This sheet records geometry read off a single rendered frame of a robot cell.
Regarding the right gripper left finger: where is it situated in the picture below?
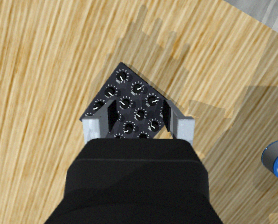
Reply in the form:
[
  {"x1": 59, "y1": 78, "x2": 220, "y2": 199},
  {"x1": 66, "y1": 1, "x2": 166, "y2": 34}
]
[{"x1": 82, "y1": 100, "x2": 117, "y2": 144}]

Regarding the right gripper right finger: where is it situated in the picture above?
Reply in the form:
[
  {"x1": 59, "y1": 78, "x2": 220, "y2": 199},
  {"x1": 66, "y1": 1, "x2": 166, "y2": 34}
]
[{"x1": 163, "y1": 100, "x2": 195, "y2": 146}]

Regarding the black knob box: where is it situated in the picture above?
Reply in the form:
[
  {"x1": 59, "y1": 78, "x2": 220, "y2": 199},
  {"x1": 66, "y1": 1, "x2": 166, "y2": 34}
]
[{"x1": 79, "y1": 62, "x2": 168, "y2": 139}]

